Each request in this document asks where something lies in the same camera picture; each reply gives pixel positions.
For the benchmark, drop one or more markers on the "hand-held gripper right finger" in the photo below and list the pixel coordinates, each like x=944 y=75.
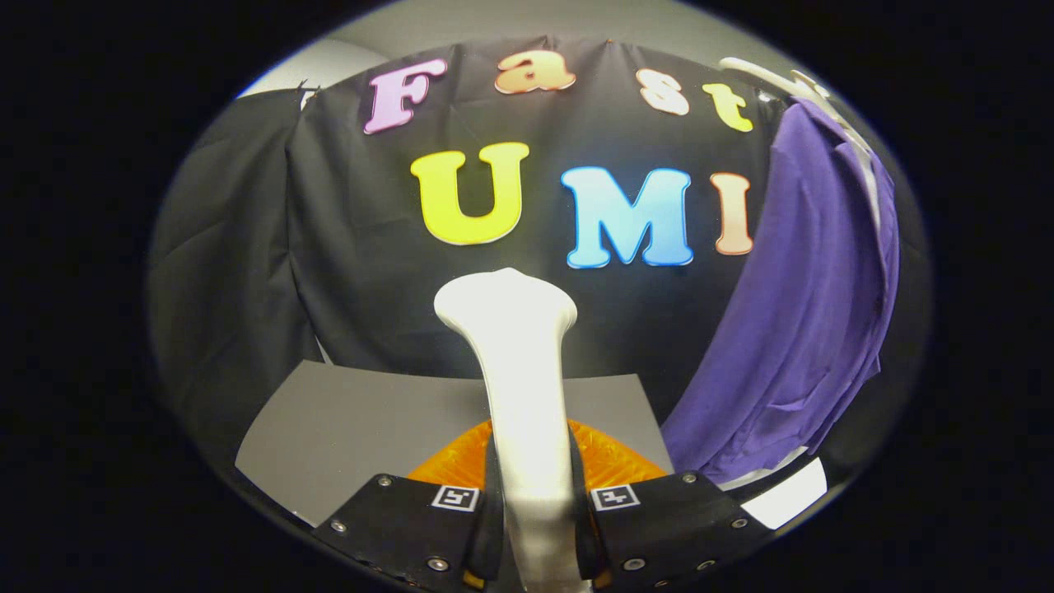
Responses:
x=583 y=535

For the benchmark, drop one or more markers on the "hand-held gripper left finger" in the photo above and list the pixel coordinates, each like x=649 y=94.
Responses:
x=492 y=535

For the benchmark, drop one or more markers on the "white garment steamer head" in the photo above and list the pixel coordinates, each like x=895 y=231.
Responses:
x=527 y=395

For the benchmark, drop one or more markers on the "white clothes hanger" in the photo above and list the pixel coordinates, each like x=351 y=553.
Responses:
x=774 y=74

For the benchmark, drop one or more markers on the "white flat board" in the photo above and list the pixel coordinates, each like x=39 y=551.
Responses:
x=795 y=498

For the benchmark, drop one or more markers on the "black backdrop cloth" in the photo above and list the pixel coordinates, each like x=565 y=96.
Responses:
x=354 y=272

